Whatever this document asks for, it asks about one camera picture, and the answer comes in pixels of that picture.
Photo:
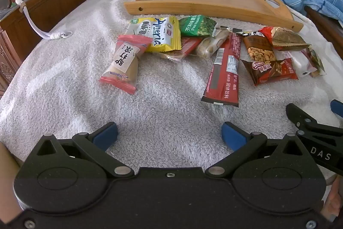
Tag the person's right hand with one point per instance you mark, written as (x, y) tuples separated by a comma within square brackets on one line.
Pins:
[(336, 196)]

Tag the yellow snack packet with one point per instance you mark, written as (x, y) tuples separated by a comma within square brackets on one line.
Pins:
[(158, 30)]

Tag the red gold snack packet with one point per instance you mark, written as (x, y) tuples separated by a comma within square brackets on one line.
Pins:
[(284, 38)]

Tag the green peas packet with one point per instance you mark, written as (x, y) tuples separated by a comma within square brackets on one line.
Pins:
[(197, 26)]

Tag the green brown snack packet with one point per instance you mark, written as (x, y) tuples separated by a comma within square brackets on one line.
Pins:
[(317, 62)]

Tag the person's left forearm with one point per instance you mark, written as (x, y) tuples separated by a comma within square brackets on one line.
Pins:
[(6, 156)]

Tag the clear nougat packet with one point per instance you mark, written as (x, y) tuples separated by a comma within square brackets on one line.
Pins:
[(210, 45)]

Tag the small red snack packet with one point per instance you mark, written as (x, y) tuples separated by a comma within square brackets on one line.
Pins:
[(190, 45)]

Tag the wooden cabinet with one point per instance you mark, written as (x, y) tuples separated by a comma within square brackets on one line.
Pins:
[(53, 3)]

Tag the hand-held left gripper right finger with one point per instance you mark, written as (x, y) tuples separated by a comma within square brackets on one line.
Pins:
[(233, 136)]

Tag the white pink snack packet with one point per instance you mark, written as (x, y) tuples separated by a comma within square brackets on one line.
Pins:
[(300, 62)]

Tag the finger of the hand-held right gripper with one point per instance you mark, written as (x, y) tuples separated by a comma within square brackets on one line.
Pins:
[(296, 112), (337, 108)]

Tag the black thin sachet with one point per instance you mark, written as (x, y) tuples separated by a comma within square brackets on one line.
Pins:
[(227, 30)]

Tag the brown almond packet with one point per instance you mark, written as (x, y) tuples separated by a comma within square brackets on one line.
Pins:
[(258, 49)]

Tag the pink-edged pastry packet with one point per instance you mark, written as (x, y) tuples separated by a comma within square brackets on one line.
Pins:
[(124, 62)]

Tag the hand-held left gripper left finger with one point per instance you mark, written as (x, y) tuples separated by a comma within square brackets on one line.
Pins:
[(105, 135)]

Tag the brown chocolate wafer packet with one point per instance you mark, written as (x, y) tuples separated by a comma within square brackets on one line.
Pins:
[(270, 70)]

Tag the long red sachet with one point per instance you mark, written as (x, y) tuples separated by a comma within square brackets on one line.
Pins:
[(223, 76)]

